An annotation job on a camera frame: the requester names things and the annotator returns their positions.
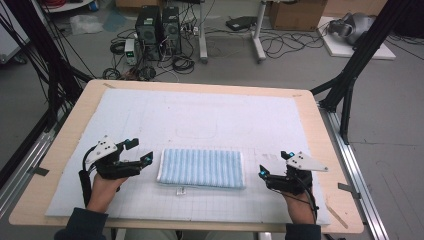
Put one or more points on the white desk leg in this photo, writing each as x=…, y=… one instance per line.
x=258, y=36
x=202, y=36

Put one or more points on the brown cardboard box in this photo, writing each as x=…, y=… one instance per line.
x=296, y=15

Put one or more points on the person's left hand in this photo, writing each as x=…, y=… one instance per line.
x=105, y=193

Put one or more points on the person's right hand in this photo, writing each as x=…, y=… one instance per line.
x=301, y=208

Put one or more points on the black metal frame post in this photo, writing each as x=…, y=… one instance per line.
x=360, y=53
x=50, y=60

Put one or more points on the white floor board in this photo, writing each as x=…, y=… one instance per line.
x=340, y=50

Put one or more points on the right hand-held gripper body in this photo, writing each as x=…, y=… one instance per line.
x=293, y=181

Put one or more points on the light blue striped towel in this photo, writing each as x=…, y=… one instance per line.
x=201, y=168

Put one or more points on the grey headset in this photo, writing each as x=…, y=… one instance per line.
x=356, y=26

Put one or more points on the thin wooden stick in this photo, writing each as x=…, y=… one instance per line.
x=337, y=216

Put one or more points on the large black computer tower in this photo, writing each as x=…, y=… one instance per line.
x=148, y=33

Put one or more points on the white foam mat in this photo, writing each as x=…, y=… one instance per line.
x=186, y=113

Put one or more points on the flat black device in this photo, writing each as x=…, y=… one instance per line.
x=240, y=22

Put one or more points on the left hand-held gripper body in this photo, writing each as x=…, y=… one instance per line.
x=111, y=165

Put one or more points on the aluminium rail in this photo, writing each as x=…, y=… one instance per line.
x=360, y=180
x=30, y=163

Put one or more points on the small white power supply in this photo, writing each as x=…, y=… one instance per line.
x=130, y=51

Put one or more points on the slim black computer tower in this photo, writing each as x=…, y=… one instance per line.
x=171, y=30

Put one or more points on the clear plastic bag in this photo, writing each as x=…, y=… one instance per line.
x=85, y=24

